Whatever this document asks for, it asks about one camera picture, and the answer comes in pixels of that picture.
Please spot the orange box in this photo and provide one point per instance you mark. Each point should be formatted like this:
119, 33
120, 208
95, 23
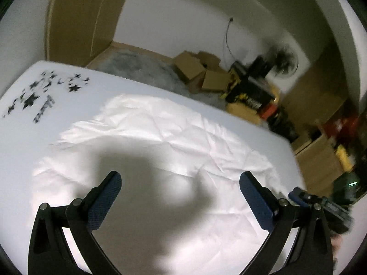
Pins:
268, 111

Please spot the low wooden cabinet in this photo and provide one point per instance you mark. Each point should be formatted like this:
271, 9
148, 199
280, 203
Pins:
324, 163

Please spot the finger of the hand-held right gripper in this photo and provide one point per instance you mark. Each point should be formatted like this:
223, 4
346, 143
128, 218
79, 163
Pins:
297, 195

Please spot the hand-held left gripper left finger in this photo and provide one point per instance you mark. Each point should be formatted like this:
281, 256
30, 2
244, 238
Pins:
104, 200

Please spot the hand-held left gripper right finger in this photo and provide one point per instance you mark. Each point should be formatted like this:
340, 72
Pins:
258, 203

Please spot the grey floor rug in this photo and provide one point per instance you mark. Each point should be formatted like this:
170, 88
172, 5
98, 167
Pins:
149, 68

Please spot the wooden wardrobe panel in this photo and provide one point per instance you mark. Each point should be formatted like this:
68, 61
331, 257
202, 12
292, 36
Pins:
314, 94
83, 17

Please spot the black box with gold print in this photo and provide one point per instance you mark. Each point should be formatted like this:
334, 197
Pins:
249, 94

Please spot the red item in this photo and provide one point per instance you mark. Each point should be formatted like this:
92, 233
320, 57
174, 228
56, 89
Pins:
344, 126

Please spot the black standing fan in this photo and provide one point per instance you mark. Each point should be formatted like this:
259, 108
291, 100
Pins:
282, 60

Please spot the white zip jacket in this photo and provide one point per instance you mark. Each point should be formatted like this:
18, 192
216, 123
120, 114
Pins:
172, 149

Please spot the cardboard box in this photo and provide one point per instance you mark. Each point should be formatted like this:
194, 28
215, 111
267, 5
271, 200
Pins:
189, 67
210, 60
214, 80

